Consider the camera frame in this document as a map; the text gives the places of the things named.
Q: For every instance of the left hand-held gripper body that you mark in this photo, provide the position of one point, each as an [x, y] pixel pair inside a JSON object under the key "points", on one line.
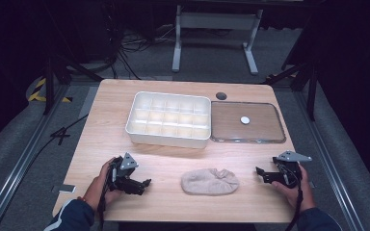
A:
{"points": [[126, 165]]}

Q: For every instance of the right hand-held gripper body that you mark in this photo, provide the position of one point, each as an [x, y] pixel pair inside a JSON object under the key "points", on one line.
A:
{"points": [[289, 168]]}

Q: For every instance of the beige sock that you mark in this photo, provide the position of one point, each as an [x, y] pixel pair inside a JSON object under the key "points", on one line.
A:
{"points": [[209, 182]]}

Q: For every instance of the person's right hand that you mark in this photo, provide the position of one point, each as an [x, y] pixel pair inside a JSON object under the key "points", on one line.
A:
{"points": [[298, 195]]}

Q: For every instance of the person's left hand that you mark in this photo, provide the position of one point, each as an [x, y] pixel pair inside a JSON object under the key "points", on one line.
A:
{"points": [[98, 189]]}

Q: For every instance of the clear plastic lid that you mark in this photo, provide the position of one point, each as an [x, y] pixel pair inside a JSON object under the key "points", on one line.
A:
{"points": [[247, 123]]}

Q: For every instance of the white divided storage box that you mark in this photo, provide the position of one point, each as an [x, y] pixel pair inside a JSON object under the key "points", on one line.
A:
{"points": [[170, 118]]}

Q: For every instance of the black tape floor mark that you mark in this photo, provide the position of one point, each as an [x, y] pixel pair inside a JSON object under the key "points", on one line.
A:
{"points": [[60, 134]]}

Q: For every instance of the yellow black floor tape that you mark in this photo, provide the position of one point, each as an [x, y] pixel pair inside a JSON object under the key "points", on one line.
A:
{"points": [[38, 93]]}

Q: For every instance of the aluminium floor rail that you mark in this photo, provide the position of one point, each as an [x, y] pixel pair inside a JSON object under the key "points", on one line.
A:
{"points": [[327, 160], [16, 166]]}

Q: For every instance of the white metal table frame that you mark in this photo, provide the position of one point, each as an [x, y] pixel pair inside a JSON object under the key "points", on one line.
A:
{"points": [[216, 20]]}

